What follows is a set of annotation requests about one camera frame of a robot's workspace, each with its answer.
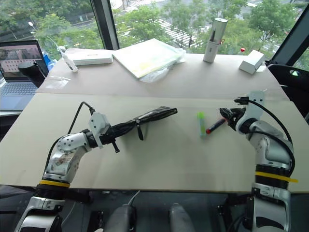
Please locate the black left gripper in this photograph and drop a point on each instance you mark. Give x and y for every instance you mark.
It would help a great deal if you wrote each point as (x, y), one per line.
(106, 139)

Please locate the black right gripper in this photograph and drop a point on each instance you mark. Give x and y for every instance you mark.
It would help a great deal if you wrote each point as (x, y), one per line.
(235, 119)

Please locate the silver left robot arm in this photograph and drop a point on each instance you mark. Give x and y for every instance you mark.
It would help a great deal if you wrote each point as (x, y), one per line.
(65, 154)

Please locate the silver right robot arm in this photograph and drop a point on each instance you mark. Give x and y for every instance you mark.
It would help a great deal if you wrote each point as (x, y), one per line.
(270, 154)

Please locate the red marker with black body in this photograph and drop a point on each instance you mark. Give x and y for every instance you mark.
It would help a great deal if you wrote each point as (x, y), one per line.
(214, 126)

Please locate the green highlighter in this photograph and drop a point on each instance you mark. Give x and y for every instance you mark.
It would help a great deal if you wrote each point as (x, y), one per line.
(201, 124)

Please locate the small white box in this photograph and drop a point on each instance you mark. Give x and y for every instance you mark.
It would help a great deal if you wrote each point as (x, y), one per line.
(251, 62)

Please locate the small red cap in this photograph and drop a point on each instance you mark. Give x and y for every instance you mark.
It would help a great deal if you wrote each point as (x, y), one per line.
(242, 49)

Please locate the white book in plastic sleeve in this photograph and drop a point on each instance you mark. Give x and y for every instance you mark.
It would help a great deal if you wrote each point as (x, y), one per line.
(144, 56)

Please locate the flat white box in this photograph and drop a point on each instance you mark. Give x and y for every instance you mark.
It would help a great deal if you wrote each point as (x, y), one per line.
(93, 56)

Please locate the clear plastic bag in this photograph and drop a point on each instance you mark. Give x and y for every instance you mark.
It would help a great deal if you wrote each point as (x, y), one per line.
(56, 81)

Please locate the white handheld device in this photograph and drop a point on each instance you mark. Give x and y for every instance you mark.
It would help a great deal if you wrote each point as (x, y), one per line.
(68, 60)

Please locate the dark rounded shape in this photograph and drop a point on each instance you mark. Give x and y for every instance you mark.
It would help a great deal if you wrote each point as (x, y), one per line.
(122, 218)

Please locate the blue plastic bag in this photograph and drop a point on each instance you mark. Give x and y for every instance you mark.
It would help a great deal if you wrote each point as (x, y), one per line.
(47, 59)

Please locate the open laptop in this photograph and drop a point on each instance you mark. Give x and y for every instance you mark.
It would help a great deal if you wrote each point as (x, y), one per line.
(18, 72)

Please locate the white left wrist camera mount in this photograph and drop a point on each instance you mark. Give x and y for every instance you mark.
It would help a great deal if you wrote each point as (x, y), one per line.
(97, 123)

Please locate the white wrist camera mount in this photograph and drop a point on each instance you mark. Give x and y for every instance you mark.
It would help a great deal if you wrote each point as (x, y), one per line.
(97, 123)
(254, 101)

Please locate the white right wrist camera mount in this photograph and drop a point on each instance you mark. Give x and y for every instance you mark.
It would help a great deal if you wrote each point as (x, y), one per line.
(254, 101)

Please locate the dark slanted window frame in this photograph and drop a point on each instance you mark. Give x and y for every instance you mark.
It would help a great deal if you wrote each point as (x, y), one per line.
(290, 36)

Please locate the dark window frame post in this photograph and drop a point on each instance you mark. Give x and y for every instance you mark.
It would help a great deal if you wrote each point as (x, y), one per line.
(105, 24)

